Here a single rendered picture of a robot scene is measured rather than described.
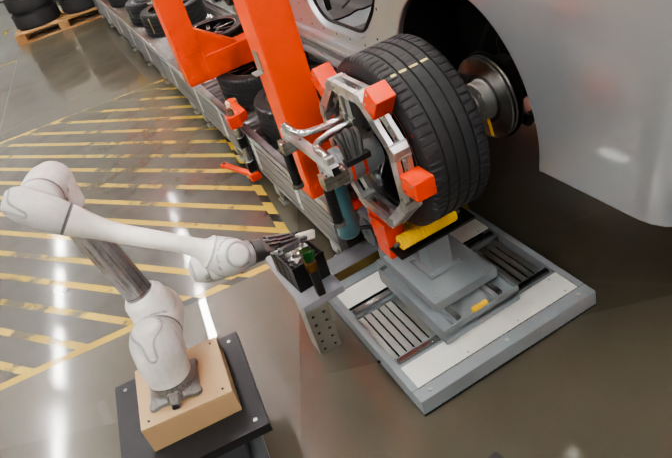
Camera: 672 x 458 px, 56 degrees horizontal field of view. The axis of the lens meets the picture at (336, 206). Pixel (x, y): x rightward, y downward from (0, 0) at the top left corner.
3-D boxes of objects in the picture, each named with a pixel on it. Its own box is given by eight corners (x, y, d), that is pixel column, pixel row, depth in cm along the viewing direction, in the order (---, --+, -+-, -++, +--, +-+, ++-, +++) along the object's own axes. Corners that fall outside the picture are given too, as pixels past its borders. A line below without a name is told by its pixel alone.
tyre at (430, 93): (389, 137, 279) (487, 231, 237) (343, 160, 273) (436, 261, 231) (377, 1, 230) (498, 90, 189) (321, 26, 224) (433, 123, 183)
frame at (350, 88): (432, 240, 220) (400, 100, 191) (416, 249, 218) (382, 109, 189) (357, 182, 264) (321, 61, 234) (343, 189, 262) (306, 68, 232)
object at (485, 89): (519, 148, 236) (518, 72, 215) (502, 157, 234) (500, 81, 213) (465, 114, 259) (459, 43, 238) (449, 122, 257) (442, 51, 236)
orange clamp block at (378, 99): (393, 111, 202) (397, 94, 194) (372, 121, 200) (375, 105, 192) (381, 95, 204) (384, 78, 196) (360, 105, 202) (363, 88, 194)
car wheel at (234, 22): (266, 35, 561) (258, 9, 549) (230, 68, 514) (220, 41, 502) (206, 42, 591) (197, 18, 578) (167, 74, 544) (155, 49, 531)
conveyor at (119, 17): (254, 54, 613) (240, 15, 592) (171, 90, 590) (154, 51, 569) (123, -24, 1158) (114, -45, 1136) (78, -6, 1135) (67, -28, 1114)
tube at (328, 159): (380, 140, 204) (372, 111, 198) (328, 167, 199) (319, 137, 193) (354, 124, 218) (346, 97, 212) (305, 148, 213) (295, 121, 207)
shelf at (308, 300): (345, 291, 235) (343, 285, 233) (305, 313, 230) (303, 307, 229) (298, 239, 269) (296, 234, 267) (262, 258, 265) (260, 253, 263)
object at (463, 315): (520, 301, 254) (518, 283, 249) (447, 346, 245) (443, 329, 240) (446, 245, 294) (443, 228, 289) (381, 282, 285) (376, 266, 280)
